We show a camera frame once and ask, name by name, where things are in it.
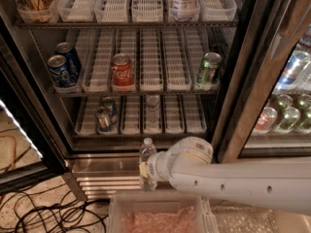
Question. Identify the rear blue silver can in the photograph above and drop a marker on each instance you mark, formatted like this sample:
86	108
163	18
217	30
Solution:
109	103

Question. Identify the front blue silver can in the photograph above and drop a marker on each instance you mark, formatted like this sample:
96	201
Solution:
103	117

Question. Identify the clear plastic bin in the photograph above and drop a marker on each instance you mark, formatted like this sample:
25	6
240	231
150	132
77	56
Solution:
164	211
239	218

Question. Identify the red Coca-Cola can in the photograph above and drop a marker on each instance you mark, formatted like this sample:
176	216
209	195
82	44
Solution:
122	72

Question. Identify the blue silver can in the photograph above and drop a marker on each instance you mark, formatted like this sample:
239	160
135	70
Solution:
103	117
109	103

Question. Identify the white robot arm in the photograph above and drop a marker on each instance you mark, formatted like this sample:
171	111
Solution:
283	184

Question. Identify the clear plastic water bottle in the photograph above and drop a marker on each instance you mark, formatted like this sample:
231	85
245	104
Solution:
148	148

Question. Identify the open fridge cabinet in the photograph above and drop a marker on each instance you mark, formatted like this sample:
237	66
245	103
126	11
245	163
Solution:
84	82

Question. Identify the rear clear water bottle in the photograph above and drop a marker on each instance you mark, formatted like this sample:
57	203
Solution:
152	111

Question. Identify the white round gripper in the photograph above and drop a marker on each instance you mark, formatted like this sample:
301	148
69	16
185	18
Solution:
157	169

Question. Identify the white labelled bottle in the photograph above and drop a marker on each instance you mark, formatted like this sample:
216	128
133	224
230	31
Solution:
183	10

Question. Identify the blue pepsi can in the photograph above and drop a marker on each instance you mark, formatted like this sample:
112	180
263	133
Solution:
59	69
69	52

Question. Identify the fridge glass door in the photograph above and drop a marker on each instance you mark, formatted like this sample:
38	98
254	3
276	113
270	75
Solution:
274	29

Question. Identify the green can behind glass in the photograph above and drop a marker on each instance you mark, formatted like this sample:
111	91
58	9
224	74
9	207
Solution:
289	117
304	106

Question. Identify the front blue Pepsi can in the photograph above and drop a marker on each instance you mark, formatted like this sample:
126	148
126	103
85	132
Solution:
59	69

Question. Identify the Red Bull can behind glass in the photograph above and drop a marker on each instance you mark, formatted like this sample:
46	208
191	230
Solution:
293	69

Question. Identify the right clear plastic bin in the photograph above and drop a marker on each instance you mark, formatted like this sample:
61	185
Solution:
239	218

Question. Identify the green soda can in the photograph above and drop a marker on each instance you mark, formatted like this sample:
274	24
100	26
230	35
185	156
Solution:
209	69

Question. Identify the left clear plastic bin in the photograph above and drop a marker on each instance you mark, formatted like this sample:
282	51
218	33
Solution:
164	211

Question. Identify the rear blue Pepsi can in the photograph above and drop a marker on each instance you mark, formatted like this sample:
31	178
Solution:
69	52

